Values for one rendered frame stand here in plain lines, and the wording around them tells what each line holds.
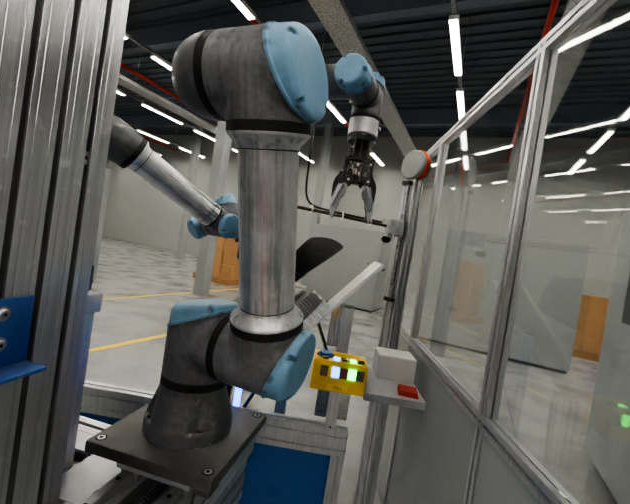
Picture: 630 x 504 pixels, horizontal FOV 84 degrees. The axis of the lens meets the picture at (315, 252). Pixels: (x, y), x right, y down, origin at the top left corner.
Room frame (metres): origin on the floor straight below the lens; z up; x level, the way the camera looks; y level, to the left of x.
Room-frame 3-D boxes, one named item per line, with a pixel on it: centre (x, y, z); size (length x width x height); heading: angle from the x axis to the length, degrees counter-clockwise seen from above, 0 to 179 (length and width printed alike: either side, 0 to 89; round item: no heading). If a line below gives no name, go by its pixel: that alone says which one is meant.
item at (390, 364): (1.60, -0.43, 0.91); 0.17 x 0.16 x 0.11; 88
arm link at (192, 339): (0.63, 0.17, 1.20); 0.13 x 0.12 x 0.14; 67
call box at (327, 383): (1.06, -0.13, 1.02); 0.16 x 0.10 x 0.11; 88
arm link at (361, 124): (0.89, -0.08, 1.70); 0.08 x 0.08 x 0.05
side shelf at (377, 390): (1.52, -0.40, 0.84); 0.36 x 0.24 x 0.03; 178
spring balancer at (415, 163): (1.82, -0.45, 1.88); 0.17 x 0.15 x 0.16; 178
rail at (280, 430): (1.07, 0.27, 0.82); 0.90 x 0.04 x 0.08; 88
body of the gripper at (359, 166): (0.89, -0.07, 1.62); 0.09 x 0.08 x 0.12; 178
